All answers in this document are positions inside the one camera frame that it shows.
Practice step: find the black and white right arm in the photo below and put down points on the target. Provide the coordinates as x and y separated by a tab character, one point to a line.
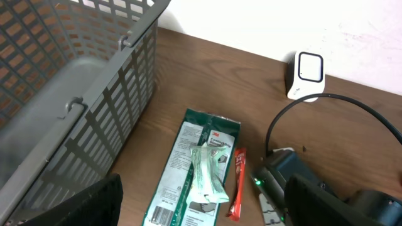
272	175

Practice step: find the grey plastic mesh basket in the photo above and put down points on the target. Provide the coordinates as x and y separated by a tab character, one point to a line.
75	77

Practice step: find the green 3M glove package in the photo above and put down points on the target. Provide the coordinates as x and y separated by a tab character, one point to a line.
170	204

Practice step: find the mint green wipe packet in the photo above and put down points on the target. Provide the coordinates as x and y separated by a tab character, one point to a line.
206	185

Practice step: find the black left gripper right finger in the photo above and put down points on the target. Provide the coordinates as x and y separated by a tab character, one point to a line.
308	204

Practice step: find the red coffee stick sachet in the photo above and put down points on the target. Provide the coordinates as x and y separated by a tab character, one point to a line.
234	212

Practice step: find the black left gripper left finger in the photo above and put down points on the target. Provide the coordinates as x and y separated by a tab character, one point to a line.
99	204

